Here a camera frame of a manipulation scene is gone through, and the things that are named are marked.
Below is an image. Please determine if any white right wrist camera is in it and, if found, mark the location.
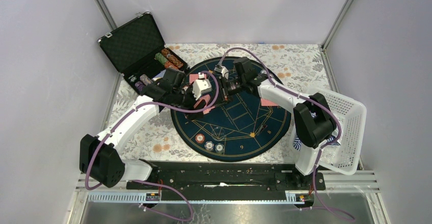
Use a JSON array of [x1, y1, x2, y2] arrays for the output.
[[214, 64, 229, 79]]

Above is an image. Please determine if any white plastic laundry basket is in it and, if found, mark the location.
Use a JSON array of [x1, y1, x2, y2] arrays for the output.
[[302, 86, 367, 175]]

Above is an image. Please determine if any purple chip row in case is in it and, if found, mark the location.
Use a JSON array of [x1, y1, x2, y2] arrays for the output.
[[134, 74, 154, 94]]

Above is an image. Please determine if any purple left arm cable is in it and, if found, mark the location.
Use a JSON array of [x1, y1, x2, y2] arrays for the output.
[[84, 70, 220, 221]]

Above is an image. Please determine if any round dark blue poker mat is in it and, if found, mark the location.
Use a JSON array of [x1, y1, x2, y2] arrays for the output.
[[170, 56, 292, 163]]

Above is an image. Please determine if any blue white striped cloth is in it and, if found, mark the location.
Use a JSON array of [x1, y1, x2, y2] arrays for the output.
[[292, 135, 303, 151]]

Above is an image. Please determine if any brown chip row in case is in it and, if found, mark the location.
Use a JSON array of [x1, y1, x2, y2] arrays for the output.
[[161, 48, 183, 68]]

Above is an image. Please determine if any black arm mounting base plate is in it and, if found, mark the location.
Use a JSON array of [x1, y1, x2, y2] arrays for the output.
[[148, 161, 326, 201]]

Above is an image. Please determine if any green chip row in case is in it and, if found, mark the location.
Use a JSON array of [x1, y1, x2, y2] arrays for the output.
[[154, 52, 168, 65]]

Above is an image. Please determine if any clear dealer button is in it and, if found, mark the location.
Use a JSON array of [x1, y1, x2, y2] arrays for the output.
[[210, 127, 226, 142]]

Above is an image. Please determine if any floral patterned tablecloth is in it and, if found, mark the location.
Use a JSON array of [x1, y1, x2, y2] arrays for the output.
[[98, 43, 333, 164]]

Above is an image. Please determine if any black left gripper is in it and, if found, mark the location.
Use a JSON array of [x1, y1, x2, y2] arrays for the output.
[[172, 83, 206, 120]]

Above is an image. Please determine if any black aluminium chip case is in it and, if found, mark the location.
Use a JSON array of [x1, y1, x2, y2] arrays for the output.
[[97, 12, 190, 94]]

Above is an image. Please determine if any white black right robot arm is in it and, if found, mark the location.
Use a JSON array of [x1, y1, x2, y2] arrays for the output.
[[214, 57, 341, 189]]

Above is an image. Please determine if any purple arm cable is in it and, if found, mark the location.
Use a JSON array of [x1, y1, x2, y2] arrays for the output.
[[219, 47, 357, 224], [84, 70, 220, 221]]

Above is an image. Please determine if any blue yellow chip stack bottom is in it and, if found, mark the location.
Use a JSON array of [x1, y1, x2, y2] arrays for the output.
[[214, 144, 225, 154]]

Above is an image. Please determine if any red chip stack bottom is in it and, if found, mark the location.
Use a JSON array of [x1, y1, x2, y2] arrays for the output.
[[195, 133, 205, 144]]

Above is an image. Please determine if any red backed card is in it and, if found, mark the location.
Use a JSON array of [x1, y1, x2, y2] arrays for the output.
[[260, 98, 278, 106], [189, 73, 207, 84]]

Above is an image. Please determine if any red chip row in case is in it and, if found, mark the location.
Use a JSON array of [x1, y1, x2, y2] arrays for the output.
[[164, 61, 178, 70]]

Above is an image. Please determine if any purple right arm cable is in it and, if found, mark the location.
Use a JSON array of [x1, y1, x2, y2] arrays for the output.
[[219, 47, 357, 224]]

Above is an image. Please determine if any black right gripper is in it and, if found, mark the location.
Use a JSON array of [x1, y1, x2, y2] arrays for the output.
[[207, 76, 246, 109]]

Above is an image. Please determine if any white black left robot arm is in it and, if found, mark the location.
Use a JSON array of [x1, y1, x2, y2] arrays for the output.
[[79, 68, 213, 190]]

